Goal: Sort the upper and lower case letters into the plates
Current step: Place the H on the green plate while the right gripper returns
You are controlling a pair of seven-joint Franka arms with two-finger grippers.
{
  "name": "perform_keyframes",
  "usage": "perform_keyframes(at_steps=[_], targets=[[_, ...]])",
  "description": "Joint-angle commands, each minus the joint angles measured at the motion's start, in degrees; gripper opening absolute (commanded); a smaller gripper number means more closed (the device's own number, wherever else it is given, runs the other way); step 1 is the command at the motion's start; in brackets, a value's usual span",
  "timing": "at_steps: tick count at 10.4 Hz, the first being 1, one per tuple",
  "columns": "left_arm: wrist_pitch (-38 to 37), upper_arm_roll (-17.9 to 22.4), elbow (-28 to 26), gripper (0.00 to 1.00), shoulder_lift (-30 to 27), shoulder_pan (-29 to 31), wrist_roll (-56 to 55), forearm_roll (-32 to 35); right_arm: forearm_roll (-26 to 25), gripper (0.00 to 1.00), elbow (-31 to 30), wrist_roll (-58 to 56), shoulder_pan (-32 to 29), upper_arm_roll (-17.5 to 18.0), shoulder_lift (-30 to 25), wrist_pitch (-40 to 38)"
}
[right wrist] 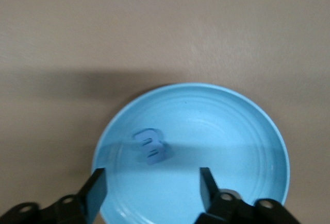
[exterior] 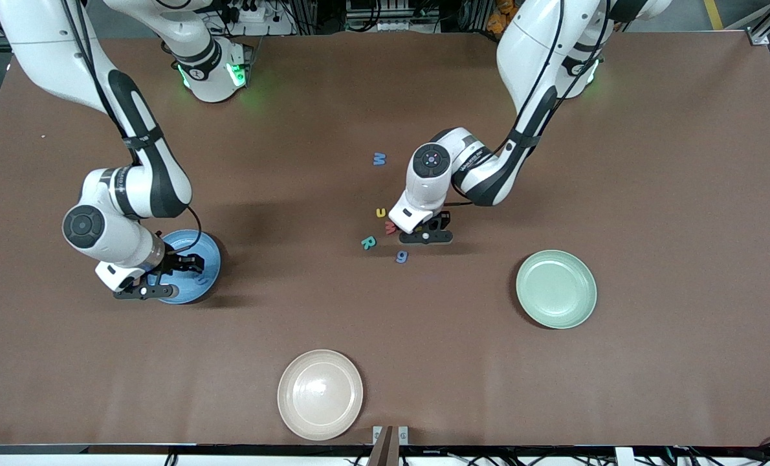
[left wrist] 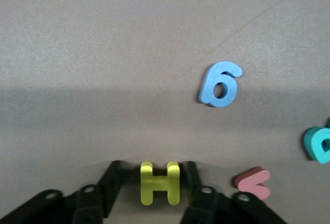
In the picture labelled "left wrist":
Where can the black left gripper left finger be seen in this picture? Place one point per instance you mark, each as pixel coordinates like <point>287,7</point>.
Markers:
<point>77,208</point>

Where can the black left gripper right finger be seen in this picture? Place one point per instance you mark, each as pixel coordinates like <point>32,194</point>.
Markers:
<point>219,211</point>

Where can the red lowercase letter m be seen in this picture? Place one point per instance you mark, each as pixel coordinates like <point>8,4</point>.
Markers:
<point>254,189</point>

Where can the yellow capital letter H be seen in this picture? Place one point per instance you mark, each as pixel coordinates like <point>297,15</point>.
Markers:
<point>159,182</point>

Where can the teal capital letter R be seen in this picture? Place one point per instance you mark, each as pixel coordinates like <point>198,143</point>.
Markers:
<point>313,144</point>

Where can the blue lowercase letter g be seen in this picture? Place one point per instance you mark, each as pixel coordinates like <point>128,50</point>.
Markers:
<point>210,79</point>

